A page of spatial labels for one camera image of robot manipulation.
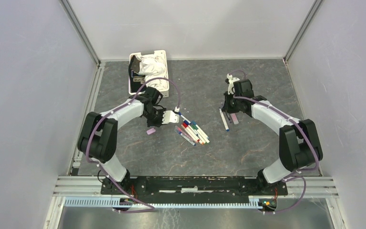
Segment white crumpled cloth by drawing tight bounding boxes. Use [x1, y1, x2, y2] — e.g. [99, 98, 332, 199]
[136, 52, 167, 81]

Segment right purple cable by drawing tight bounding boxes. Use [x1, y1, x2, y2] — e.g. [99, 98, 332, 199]
[227, 69, 321, 215]

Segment black mounting base plate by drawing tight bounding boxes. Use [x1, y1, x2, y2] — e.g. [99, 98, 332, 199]
[100, 176, 288, 205]

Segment white slotted cable duct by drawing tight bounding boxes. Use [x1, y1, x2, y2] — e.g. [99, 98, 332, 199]
[64, 197, 262, 209]

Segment grey blue pen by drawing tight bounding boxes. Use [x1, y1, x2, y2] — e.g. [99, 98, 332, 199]
[174, 126, 196, 146]

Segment pink highlighter cap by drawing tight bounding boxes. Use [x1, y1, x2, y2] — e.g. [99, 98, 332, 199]
[146, 128, 156, 135]

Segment pink highlighter pen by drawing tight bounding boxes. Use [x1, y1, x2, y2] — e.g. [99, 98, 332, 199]
[230, 114, 239, 125]

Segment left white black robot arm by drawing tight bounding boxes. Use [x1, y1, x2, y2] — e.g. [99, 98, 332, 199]
[77, 87, 179, 194]

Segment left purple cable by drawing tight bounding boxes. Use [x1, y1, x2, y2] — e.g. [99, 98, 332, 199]
[84, 77, 182, 214]

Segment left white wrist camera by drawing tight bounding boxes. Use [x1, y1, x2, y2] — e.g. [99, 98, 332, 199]
[162, 110, 180, 125]

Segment blue cap white marker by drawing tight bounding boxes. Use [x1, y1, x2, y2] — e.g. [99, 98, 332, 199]
[219, 108, 229, 132]

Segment purple cable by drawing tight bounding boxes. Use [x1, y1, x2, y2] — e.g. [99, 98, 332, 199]
[84, 77, 182, 214]
[227, 69, 321, 215]

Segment white plastic basket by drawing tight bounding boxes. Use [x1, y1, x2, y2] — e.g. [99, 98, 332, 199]
[128, 50, 170, 97]

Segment green cap white marker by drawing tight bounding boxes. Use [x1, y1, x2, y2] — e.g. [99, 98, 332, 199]
[191, 121, 210, 143]

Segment red cap white marker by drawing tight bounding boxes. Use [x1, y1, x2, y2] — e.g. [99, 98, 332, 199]
[181, 123, 203, 145]

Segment black cloth with label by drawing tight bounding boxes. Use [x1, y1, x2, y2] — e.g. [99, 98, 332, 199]
[128, 55, 145, 94]

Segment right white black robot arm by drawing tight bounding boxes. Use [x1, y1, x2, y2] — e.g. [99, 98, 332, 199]
[221, 74, 323, 195]

